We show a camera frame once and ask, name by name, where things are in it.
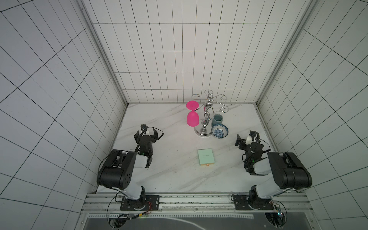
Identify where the mint green jewelry box sleeve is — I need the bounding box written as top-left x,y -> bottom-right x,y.
197,149 -> 215,165

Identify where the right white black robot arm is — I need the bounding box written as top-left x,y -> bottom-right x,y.
235,130 -> 312,200

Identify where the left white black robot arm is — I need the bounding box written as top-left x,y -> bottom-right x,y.
96,124 -> 164,203

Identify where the blue white patterned bowl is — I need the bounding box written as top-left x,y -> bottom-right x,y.
212,124 -> 229,139

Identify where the teal ceramic cup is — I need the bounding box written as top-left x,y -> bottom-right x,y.
212,114 -> 223,125

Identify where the silver spiral glass holder stand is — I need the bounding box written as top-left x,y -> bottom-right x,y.
192,89 -> 230,138

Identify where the pink plastic wine glass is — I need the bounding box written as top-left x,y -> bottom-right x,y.
186,101 -> 199,127

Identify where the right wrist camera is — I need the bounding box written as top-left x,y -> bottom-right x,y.
245,135 -> 254,145

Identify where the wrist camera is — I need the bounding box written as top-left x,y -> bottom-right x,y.
245,135 -> 254,145
142,126 -> 155,136

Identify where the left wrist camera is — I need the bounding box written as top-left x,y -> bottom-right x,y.
142,126 -> 155,136

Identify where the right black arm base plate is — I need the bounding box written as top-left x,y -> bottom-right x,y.
231,194 -> 274,211

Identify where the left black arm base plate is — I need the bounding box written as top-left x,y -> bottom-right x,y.
120,195 -> 160,212

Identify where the aluminium mounting rail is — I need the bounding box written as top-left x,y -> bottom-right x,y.
81,193 -> 312,217

